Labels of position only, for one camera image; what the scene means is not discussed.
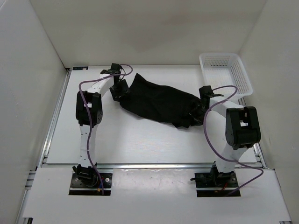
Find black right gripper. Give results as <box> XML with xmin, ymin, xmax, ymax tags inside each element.
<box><xmin>182</xmin><ymin>99</ymin><xmax>210</xmax><ymax>126</ymax></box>

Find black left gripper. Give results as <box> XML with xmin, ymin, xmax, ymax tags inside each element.
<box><xmin>109</xmin><ymin>79</ymin><xmax>131</xmax><ymax>103</ymax></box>

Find black shorts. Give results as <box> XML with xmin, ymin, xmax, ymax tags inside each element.
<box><xmin>120</xmin><ymin>73</ymin><xmax>202</xmax><ymax>128</ymax></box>

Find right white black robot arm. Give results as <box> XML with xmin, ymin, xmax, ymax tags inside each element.
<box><xmin>197</xmin><ymin>94</ymin><xmax>261</xmax><ymax>187</ymax></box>

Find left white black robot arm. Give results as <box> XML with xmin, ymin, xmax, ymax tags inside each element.
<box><xmin>73</xmin><ymin>70</ymin><xmax>129</xmax><ymax>189</ymax></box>

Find white perforated plastic basket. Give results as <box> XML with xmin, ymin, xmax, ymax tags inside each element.
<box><xmin>199</xmin><ymin>53</ymin><xmax>253</xmax><ymax>101</ymax></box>

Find small dark corner label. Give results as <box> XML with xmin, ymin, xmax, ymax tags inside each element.
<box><xmin>72</xmin><ymin>66</ymin><xmax>89</xmax><ymax>70</ymax></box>

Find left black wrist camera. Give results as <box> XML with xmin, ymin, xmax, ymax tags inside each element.
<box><xmin>100</xmin><ymin>63</ymin><xmax>122</xmax><ymax>75</ymax></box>

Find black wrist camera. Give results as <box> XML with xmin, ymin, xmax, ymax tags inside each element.
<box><xmin>199</xmin><ymin>85</ymin><xmax>224</xmax><ymax>99</ymax></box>
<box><xmin>100</xmin><ymin>63</ymin><xmax>122</xmax><ymax>75</ymax></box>

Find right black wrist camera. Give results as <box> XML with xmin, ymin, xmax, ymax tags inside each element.
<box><xmin>199</xmin><ymin>85</ymin><xmax>224</xmax><ymax>99</ymax></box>

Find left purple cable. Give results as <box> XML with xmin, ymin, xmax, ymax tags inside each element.
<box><xmin>78</xmin><ymin>64</ymin><xmax>134</xmax><ymax>196</ymax></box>

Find purple cable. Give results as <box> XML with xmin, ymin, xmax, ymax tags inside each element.
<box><xmin>78</xmin><ymin>64</ymin><xmax>134</xmax><ymax>196</ymax></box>
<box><xmin>203</xmin><ymin>85</ymin><xmax>264</xmax><ymax>196</ymax></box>

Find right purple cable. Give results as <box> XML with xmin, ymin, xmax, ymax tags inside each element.
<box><xmin>203</xmin><ymin>85</ymin><xmax>264</xmax><ymax>196</ymax></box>

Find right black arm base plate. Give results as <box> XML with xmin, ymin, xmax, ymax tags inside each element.
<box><xmin>190</xmin><ymin>168</ymin><xmax>241</xmax><ymax>197</ymax></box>

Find silver aluminium table rail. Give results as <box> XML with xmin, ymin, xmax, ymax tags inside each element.
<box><xmin>37</xmin><ymin>67</ymin><xmax>266</xmax><ymax>170</ymax></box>

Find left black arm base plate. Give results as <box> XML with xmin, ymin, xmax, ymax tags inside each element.
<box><xmin>69</xmin><ymin>172</ymin><xmax>113</xmax><ymax>196</ymax></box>

